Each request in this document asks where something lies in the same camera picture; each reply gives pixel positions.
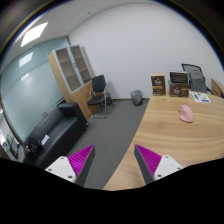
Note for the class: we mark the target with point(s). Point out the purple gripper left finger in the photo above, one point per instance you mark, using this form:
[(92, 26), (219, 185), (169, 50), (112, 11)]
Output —
[(74, 168)]

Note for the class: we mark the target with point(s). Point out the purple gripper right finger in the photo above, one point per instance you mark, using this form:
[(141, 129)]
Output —
[(154, 166)]

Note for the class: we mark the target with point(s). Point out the pink computer mouse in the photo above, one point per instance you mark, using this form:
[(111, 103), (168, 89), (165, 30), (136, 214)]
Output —
[(186, 114)]

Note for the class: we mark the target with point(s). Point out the white paper on sofa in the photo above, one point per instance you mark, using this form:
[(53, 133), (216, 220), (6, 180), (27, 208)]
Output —
[(45, 139)]

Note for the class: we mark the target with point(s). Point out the black leather sofa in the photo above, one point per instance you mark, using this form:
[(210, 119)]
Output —
[(63, 126)]

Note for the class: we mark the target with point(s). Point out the black bag on sofa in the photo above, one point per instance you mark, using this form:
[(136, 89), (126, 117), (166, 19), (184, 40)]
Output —
[(32, 145)]

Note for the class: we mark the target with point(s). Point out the grey mesh waste bin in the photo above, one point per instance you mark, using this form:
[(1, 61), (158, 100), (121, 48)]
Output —
[(136, 96)]

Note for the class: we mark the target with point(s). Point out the black visitor chair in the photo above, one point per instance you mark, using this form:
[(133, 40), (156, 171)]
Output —
[(99, 93)]

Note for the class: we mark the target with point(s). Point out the green white leaflet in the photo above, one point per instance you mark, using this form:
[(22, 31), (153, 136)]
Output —
[(199, 97)]

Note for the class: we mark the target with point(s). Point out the brown cardboard box left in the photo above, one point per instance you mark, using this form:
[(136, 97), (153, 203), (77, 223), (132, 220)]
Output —
[(158, 84)]

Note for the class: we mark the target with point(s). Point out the brown cardboard box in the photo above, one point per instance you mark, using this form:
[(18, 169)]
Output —
[(179, 84), (158, 84)]

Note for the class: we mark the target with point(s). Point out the brown cardboard box right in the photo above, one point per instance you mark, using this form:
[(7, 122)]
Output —
[(179, 84)]

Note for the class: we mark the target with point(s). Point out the black mesh office chair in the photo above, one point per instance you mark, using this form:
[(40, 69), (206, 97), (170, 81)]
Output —
[(196, 78)]

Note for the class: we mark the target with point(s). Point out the wooden chair back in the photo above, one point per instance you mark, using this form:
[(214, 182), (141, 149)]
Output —
[(217, 88)]

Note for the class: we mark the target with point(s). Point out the wooden glass-door cabinet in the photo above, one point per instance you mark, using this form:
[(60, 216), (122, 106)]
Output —
[(73, 75)]

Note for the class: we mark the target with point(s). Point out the ceiling light panel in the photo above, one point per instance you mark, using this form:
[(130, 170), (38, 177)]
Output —
[(33, 33)]

